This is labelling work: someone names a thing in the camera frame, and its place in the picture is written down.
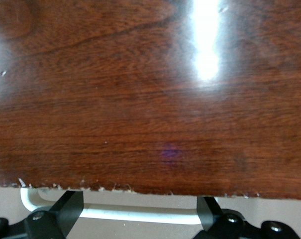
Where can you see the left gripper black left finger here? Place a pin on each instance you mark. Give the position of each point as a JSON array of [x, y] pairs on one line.
[[53, 224]]

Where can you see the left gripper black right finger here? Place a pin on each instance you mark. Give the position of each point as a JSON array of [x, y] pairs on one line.
[[230, 226]]

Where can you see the brown table cover sheet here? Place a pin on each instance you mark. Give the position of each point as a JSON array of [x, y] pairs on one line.
[[277, 210]]

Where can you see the dark glossy wooden cabinet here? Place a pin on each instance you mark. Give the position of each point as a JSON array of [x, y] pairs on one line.
[[140, 99]]

